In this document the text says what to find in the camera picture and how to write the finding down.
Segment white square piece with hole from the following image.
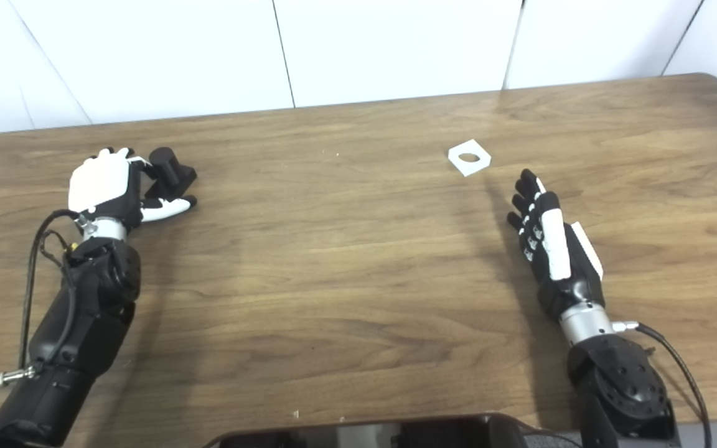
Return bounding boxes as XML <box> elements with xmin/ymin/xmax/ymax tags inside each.
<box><xmin>448</xmin><ymin>139</ymin><xmax>492</xmax><ymax>177</ymax></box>

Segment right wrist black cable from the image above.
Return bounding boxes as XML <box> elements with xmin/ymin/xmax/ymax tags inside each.
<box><xmin>611</xmin><ymin>320</ymin><xmax>711</xmax><ymax>448</ymax></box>

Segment black glossy robot chest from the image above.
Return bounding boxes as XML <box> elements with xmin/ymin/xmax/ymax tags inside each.
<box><xmin>203</xmin><ymin>413</ymin><xmax>583</xmax><ymax>448</ymax></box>

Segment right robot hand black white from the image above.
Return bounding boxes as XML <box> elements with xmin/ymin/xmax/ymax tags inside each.
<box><xmin>507</xmin><ymin>168</ymin><xmax>606</xmax><ymax>322</ymax></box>

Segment thin wire with yellow connector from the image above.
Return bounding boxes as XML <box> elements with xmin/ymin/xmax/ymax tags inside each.
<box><xmin>38</xmin><ymin>229</ymin><xmax>82</xmax><ymax>365</ymax></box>

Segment black peg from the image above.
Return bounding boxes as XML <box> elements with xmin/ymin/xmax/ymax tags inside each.
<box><xmin>141</xmin><ymin>147</ymin><xmax>198</xmax><ymax>201</ymax></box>

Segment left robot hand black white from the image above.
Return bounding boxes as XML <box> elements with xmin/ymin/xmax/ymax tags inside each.
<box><xmin>68</xmin><ymin>147</ymin><xmax>198</xmax><ymax>230</ymax></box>

